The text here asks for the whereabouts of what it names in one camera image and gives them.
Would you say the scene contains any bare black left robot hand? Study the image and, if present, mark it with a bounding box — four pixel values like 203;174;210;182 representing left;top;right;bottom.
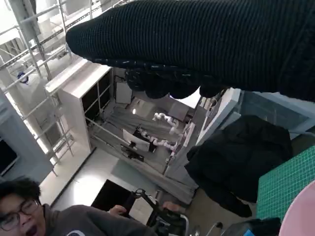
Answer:
221;217;283;236

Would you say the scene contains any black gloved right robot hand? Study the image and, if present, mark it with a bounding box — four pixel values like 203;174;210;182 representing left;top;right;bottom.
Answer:
65;0;315;102

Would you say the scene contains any pink bowl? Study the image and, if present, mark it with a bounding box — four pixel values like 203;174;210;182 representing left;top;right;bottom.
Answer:
280;180;315;236

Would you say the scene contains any green cutting mat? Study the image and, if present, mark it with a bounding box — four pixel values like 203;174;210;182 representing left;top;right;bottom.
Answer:
257;145;315;221

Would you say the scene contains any black jacket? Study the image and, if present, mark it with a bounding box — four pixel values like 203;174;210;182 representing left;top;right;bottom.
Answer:
184;115;293;218

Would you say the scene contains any grey box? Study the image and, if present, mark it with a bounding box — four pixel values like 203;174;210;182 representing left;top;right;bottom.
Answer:
115;81;133;104

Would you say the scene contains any black metal stand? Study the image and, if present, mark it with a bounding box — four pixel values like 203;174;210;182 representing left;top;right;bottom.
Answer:
126;188;189;236

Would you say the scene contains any white shelf cabinet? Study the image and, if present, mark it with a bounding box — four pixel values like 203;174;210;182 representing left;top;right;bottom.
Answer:
45;59;114;153

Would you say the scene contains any black laptop screen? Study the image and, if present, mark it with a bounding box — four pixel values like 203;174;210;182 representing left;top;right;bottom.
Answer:
91;178;131;214

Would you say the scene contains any white desk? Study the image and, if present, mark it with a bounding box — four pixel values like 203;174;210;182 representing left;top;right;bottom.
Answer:
39;147;135;212

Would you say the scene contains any person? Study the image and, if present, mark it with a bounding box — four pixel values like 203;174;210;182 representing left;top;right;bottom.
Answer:
0;178;186;236

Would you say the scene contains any white metal scaffold frame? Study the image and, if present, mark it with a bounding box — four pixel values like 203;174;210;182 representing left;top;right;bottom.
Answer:
0;0;104;173

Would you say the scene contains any black framed wall screen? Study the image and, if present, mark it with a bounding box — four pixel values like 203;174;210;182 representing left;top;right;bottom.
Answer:
0;139;19;177

